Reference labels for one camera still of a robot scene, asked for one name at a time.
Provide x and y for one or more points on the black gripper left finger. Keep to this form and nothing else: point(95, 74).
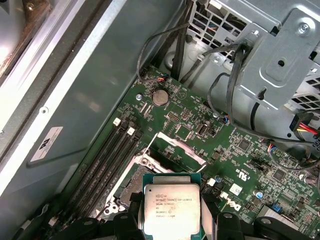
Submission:
point(136, 225)

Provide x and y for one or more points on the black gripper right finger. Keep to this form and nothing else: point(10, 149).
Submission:
point(227, 226)

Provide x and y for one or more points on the silver CPU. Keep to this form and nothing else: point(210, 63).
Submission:
point(172, 207)

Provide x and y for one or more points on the metal socket cover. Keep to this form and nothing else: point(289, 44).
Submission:
point(183, 149)

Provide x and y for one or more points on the CPU socket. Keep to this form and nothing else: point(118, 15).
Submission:
point(126, 186)

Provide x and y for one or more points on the RAM slot black clips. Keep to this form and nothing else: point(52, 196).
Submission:
point(112, 175)

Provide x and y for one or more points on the silver chipset heatsink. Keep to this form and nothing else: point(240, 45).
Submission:
point(275, 217)

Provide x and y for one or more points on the white label sticker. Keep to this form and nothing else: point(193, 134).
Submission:
point(47, 143)

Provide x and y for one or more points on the round coin battery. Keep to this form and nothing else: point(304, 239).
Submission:
point(160, 97)

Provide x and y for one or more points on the green motherboard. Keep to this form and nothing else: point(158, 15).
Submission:
point(195, 100)

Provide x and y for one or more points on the black PC case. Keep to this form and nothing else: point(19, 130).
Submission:
point(87, 87)

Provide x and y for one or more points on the silver metal drive cage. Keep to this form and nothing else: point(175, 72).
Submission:
point(275, 62)

